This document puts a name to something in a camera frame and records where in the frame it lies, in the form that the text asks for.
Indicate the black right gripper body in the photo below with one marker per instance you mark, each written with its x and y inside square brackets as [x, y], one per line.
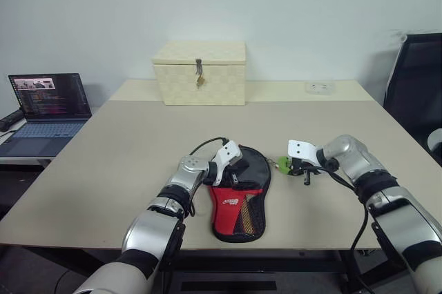
[304, 169]

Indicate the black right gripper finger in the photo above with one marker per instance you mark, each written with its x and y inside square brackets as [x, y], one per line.
[293, 170]
[290, 160]

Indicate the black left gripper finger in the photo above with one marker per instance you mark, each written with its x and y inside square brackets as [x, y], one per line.
[235, 181]
[243, 164]

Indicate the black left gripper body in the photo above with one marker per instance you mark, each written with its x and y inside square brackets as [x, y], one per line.
[230, 169]

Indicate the green zipper pull tag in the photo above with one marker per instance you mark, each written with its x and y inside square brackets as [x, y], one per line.
[283, 164]

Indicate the red black mesh pouch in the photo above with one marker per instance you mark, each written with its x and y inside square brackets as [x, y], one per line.
[228, 201]

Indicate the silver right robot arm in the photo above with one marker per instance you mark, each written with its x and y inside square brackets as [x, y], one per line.
[355, 159]

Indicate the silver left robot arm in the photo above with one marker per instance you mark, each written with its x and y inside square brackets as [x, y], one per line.
[152, 228]

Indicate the white power outlet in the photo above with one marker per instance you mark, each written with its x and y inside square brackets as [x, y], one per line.
[319, 88]

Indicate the cream woven storage box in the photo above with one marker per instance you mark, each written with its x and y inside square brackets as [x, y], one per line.
[214, 80]

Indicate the brass padlock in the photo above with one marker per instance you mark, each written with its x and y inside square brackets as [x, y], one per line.
[200, 81]

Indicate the metal box latch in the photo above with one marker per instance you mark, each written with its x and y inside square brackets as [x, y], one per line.
[198, 66]

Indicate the grey rounded chair armrest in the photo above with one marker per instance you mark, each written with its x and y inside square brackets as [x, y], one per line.
[435, 140]

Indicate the black mesh office chair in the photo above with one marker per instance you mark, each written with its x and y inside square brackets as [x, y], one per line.
[414, 90]

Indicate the open blue laptop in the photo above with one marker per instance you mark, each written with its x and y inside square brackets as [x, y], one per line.
[45, 128]

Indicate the black handheld device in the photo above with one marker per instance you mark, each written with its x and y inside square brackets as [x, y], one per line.
[10, 119]

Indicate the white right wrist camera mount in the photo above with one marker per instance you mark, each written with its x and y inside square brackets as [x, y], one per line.
[300, 149]

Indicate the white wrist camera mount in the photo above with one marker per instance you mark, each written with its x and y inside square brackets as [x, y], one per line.
[300, 149]
[228, 152]

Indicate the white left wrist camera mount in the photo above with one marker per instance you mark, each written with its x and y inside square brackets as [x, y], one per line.
[228, 152]

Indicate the black table frame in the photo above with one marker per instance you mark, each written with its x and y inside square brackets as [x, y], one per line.
[259, 259]

